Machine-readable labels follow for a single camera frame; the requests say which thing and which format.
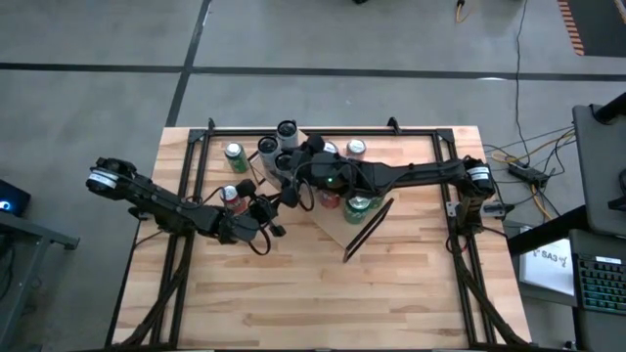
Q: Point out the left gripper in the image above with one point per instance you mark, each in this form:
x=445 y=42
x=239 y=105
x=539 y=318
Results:
x=239 y=227

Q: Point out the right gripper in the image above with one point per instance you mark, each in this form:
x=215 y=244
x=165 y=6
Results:
x=323 y=168

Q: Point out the slim can black lid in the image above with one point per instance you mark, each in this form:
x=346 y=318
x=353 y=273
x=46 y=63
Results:
x=268 y=146
x=282 y=161

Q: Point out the white Celsius slim can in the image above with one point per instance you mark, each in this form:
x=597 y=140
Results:
x=287 y=131

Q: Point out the silver Diet Coke can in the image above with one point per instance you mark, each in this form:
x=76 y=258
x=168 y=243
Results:
x=355 y=146
x=331 y=146

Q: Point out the red Fanta can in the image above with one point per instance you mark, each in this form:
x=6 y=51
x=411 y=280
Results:
x=328 y=199
x=230 y=195

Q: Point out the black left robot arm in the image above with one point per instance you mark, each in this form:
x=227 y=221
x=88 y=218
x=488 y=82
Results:
x=161 y=205

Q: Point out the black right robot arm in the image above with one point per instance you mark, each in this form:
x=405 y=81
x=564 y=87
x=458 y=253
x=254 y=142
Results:
x=415 y=172

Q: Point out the black power adapter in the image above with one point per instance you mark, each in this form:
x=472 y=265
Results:
x=525 y=173

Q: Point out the grey metal side table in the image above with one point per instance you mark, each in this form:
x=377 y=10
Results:
x=39 y=234

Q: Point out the black side desk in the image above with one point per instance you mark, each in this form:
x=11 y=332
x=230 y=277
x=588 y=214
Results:
x=538 y=234

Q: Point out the black device blue light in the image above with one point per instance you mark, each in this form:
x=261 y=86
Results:
x=11 y=198

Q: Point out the white SA3 sign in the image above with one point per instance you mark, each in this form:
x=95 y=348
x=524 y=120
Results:
x=548 y=266

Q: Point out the grey laptop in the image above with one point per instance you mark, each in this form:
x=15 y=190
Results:
x=599 y=171

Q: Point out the black tube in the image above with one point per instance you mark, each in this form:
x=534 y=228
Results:
x=611 y=110

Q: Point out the black laptop backlit keyboard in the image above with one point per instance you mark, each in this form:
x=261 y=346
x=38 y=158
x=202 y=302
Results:
x=601 y=286

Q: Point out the black mat orange striped edge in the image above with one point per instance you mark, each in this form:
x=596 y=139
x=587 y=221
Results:
x=601 y=29

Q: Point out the wooden shelf black metal frame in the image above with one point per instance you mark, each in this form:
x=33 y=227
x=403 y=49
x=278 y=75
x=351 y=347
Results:
x=332 y=222

